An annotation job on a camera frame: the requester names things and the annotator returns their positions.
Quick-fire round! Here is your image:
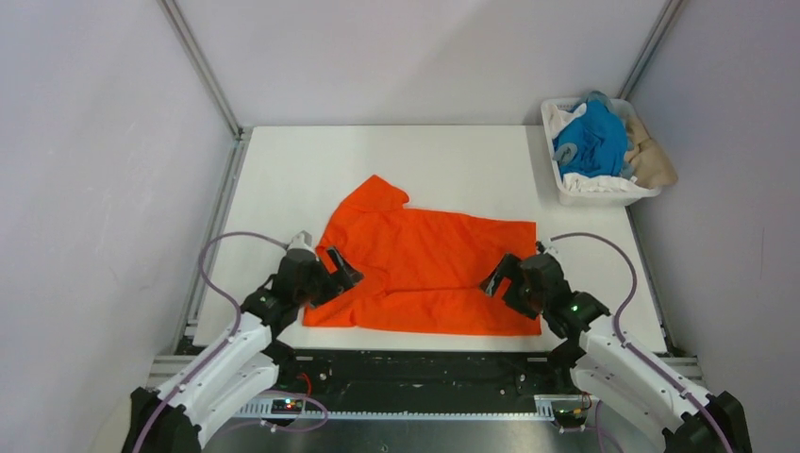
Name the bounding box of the electronics board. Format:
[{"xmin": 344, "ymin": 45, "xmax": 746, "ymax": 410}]
[
  {"xmin": 270, "ymin": 397, "xmax": 305, "ymax": 416},
  {"xmin": 553, "ymin": 409, "xmax": 587, "ymax": 431}
]

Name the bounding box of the orange t shirt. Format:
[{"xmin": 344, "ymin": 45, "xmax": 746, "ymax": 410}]
[{"xmin": 303, "ymin": 176, "xmax": 542, "ymax": 336}]

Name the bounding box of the blue t shirt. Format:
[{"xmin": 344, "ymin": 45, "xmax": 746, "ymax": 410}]
[{"xmin": 553, "ymin": 91, "xmax": 628, "ymax": 177}]

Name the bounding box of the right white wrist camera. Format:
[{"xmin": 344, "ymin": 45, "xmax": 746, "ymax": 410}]
[{"xmin": 536, "ymin": 241, "xmax": 558, "ymax": 256}]

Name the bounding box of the beige t shirt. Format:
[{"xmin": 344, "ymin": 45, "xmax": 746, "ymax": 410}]
[{"xmin": 625, "ymin": 116, "xmax": 678, "ymax": 190}]

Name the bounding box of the right aluminium corner post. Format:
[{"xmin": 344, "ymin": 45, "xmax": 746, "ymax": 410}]
[{"xmin": 618, "ymin": 0, "xmax": 688, "ymax": 100}]

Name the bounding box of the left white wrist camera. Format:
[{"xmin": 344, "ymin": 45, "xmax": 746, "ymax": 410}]
[{"xmin": 286, "ymin": 230, "xmax": 317, "ymax": 261}]

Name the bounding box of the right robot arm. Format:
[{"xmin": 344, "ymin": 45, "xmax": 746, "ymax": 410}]
[{"xmin": 480, "ymin": 253, "xmax": 752, "ymax": 452}]

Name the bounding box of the aluminium frame rail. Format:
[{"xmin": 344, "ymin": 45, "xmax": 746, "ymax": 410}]
[{"xmin": 127, "ymin": 353, "xmax": 729, "ymax": 453}]

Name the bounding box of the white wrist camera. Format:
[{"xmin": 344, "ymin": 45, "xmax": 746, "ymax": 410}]
[
  {"xmin": 536, "ymin": 241, "xmax": 558, "ymax": 256},
  {"xmin": 286, "ymin": 230, "xmax": 317, "ymax": 261}
]

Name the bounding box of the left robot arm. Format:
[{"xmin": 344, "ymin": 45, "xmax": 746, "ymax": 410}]
[{"xmin": 122, "ymin": 245, "xmax": 363, "ymax": 452}]

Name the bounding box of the aluminium corner post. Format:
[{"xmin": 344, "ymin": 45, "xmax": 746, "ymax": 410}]
[
  {"xmin": 618, "ymin": 0, "xmax": 688, "ymax": 100},
  {"xmin": 157, "ymin": 0, "xmax": 253, "ymax": 142}
]

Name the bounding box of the white laundry basket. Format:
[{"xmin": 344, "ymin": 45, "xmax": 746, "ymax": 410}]
[{"xmin": 541, "ymin": 97, "xmax": 663, "ymax": 208}]

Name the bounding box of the left aluminium corner post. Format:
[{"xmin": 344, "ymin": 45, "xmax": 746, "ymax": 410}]
[{"xmin": 157, "ymin": 0, "xmax": 253, "ymax": 142}]

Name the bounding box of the right electronics board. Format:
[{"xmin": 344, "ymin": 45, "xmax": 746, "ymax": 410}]
[{"xmin": 553, "ymin": 409, "xmax": 587, "ymax": 431}]

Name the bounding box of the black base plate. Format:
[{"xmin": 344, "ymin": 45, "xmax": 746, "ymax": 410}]
[{"xmin": 240, "ymin": 348, "xmax": 596, "ymax": 419}]

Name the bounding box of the left electronics board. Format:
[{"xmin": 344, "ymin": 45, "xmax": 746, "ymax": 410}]
[{"xmin": 270, "ymin": 397, "xmax": 305, "ymax": 416}]

